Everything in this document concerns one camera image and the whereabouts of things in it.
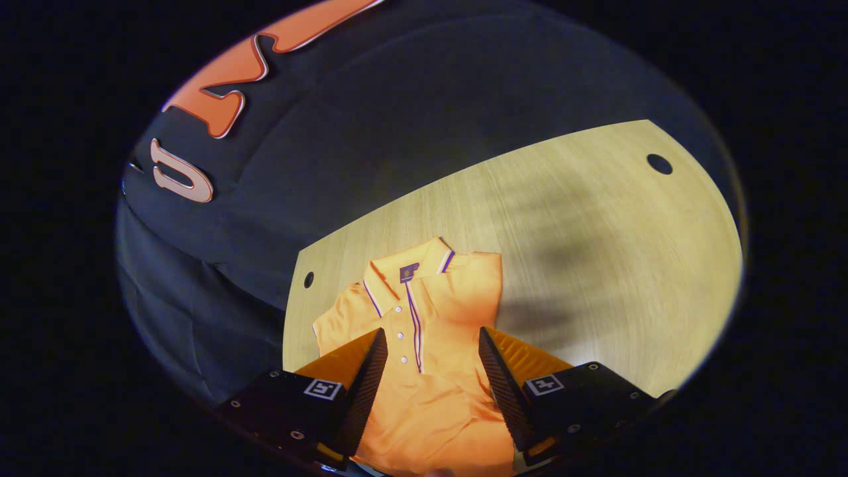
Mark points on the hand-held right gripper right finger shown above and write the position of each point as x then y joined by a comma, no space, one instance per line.
503,391

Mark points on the orange T-shirt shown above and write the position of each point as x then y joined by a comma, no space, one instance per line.
450,311

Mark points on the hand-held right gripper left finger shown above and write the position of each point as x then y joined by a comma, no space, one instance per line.
368,391

